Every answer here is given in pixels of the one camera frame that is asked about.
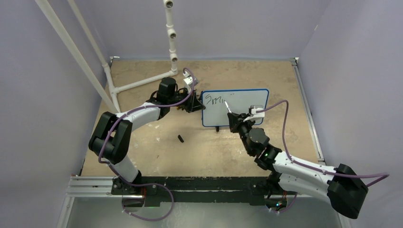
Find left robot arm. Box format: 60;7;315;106
88;76;205;194

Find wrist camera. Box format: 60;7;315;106
247;105;265;124
183;76;199;91

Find aluminium frame rail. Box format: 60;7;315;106
67;176;113;198

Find blue framed whiteboard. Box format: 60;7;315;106
201;88;269;127

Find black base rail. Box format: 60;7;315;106
111;176;298;209

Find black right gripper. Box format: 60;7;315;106
229;112;257;155

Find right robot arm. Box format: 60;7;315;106
227;113;368;219

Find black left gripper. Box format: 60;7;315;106
168;86;205;113

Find white PVC pipe frame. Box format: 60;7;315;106
34;0;179;114

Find white whiteboard marker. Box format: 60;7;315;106
224;101;232;113

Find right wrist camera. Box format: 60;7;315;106
247;105;265;124

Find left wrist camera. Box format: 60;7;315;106
183;76;199;91

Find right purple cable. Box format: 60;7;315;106
256;100;390;215

